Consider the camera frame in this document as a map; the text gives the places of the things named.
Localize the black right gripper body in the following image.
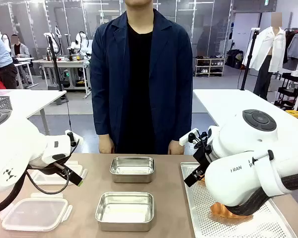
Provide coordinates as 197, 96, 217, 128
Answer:
193, 141, 215, 173

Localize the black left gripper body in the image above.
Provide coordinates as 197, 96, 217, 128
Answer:
42, 162, 72, 179

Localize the clear plastic clip lid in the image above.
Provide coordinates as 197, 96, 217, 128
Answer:
27, 160, 88, 186
0, 193, 73, 233

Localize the steel rectangular container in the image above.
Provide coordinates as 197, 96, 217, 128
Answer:
94, 191, 156, 233
109, 156, 155, 184

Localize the person's left hand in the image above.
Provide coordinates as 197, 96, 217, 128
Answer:
167, 140, 185, 156

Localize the person's right hand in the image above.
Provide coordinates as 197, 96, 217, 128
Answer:
98, 134, 115, 155

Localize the perforated metal baking tray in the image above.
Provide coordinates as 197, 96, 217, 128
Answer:
180, 162, 298, 238

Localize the white table with grey leg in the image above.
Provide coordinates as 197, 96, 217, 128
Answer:
0, 89, 68, 136

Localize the grey perforated basket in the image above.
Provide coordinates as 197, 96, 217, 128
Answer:
0, 96, 13, 113

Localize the white shoe rack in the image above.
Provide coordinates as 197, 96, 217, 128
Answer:
194, 57, 226, 77

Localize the person in navy coat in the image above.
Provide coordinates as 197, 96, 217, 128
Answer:
89, 0, 193, 155

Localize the black bag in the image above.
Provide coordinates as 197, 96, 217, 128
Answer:
225, 49, 244, 69

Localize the white background workbench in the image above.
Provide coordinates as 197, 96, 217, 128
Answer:
38, 58, 92, 99

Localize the black rolling cart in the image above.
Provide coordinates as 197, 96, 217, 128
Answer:
274, 71, 298, 111

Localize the seated person in grey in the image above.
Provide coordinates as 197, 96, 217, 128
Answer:
10, 34, 31, 60

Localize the person in light blue shirt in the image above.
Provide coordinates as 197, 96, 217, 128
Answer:
0, 29, 18, 90

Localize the clothes rack with garments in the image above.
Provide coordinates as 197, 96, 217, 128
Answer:
283, 27, 298, 71

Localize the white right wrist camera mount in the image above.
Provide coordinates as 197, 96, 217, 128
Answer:
179, 128, 201, 147

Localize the thin black camera cable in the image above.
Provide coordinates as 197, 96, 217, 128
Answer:
25, 132, 80, 195

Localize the black sleeved left arm cable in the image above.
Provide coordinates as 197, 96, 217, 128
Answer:
0, 168, 28, 217

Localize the black sleeved arm cable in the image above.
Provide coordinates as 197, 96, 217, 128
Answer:
0, 168, 28, 217
225, 173, 298, 217

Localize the black sleeved right arm cable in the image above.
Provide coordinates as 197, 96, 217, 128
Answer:
225, 173, 298, 217

